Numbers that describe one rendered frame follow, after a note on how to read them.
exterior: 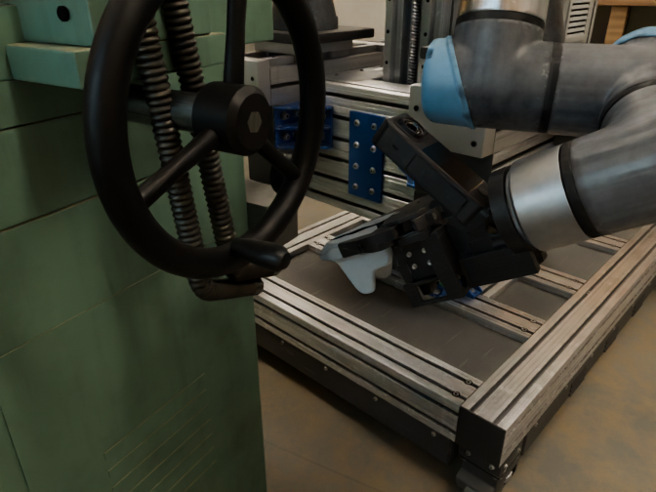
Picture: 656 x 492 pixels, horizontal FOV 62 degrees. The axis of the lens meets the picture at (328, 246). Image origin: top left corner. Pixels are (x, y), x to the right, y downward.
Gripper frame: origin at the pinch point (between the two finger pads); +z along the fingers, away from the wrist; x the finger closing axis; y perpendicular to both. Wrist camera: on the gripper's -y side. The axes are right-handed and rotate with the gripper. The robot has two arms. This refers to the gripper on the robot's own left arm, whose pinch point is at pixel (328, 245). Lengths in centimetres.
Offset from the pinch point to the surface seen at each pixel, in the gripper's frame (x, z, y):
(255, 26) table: 19.8, 11.1, -27.9
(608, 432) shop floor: 68, 6, 75
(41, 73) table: -14.9, 7.6, -24.6
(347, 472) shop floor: 28, 44, 52
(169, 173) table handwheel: -14.7, -0.9, -12.3
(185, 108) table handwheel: -7.9, 1.4, -17.3
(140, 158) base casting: -2.5, 17.3, -17.1
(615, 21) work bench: 261, -1, -6
